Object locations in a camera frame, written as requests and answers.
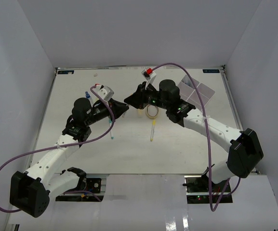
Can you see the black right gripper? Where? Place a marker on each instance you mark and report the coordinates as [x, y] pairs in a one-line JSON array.
[[138, 99]]

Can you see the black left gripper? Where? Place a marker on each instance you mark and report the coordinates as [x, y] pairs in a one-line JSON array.
[[118, 108]]

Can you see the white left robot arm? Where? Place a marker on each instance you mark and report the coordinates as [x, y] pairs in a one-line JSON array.
[[32, 190]]

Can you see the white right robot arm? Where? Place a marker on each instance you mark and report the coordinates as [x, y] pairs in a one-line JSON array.
[[243, 147]]

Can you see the teal tipped white pen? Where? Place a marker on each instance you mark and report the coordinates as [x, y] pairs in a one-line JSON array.
[[111, 132]]

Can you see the yellow tipped white pen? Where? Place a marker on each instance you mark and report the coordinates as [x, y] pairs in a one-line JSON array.
[[152, 130]]

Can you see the blue capped small marker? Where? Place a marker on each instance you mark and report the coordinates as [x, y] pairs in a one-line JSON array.
[[88, 96]]

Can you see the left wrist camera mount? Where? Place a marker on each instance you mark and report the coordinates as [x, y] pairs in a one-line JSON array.
[[104, 92]]

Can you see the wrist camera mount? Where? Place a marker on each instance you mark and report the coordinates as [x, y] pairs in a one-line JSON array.
[[149, 75], [104, 92]]

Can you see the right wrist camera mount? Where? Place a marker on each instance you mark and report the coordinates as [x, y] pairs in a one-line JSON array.
[[149, 75]]

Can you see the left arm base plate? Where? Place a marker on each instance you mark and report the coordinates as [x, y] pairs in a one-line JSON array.
[[94, 191]]

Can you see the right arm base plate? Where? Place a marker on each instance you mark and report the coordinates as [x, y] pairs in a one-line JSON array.
[[197, 189]]

